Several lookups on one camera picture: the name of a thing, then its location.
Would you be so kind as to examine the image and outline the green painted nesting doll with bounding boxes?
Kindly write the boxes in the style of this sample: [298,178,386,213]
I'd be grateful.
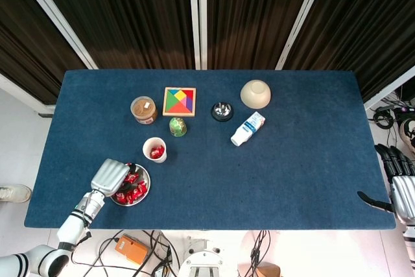
[169,117,188,138]

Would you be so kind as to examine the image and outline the white sneaker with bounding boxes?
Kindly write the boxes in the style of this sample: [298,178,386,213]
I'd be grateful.
[0,184,32,204]

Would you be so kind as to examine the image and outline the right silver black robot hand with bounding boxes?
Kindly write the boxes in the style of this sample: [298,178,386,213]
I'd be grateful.
[357,143,415,226]

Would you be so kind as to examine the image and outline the white partition frame post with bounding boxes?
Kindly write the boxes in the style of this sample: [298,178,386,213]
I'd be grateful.
[274,0,332,71]
[187,0,202,70]
[363,65,415,111]
[0,72,56,115]
[9,0,99,70]
[197,0,209,70]

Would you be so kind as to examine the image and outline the clear plastic jar orange contents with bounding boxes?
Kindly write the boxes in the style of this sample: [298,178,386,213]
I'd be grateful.
[130,95,159,125]

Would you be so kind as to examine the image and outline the wooden tangram puzzle tray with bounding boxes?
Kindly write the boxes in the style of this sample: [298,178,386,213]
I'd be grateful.
[161,86,197,117]

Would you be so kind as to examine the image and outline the coiled black cable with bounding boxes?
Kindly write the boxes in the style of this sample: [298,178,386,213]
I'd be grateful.
[372,108,396,130]

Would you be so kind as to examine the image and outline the silver call bell black base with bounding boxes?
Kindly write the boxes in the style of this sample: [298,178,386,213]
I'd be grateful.
[211,101,234,123]

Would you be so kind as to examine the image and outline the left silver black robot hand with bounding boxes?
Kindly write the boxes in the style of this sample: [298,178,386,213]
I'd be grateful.
[90,158,139,198]

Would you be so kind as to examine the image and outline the white robot torso base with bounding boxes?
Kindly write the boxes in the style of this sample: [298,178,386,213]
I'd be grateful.
[177,237,239,277]

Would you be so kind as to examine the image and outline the orange control box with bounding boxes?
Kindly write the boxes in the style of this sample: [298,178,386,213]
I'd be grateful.
[115,234,150,265]

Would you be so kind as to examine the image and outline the black floor cable bundle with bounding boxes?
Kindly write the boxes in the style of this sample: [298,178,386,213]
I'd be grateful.
[248,230,272,277]
[69,230,181,277]

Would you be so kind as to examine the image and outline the round stainless steel plate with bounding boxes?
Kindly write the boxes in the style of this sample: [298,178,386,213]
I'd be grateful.
[109,163,152,207]

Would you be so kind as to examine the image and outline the white paper cup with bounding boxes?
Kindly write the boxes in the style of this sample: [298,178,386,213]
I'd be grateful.
[142,136,169,163]

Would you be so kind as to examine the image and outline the blue felt table cloth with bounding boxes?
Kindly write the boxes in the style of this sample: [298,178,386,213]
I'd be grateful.
[24,69,397,231]

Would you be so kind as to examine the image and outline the cream upturned bowl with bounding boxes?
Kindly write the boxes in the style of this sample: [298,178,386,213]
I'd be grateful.
[240,78,272,109]

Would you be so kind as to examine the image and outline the brown wooden stool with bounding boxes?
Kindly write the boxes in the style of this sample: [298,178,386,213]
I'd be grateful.
[251,262,282,277]

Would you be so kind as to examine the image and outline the dark brown curtain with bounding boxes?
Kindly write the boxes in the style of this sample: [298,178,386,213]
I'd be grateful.
[29,0,196,70]
[0,0,88,106]
[281,0,415,103]
[206,0,314,70]

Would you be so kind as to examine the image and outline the white blue bottle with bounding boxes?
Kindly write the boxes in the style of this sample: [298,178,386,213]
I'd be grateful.
[230,111,267,147]

